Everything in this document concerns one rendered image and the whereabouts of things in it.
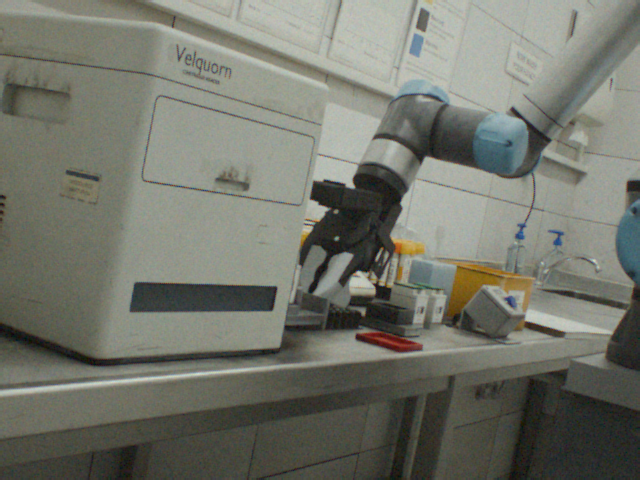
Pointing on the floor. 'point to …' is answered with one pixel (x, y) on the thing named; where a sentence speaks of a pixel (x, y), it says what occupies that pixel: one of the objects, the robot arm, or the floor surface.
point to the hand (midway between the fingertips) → (307, 303)
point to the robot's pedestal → (592, 440)
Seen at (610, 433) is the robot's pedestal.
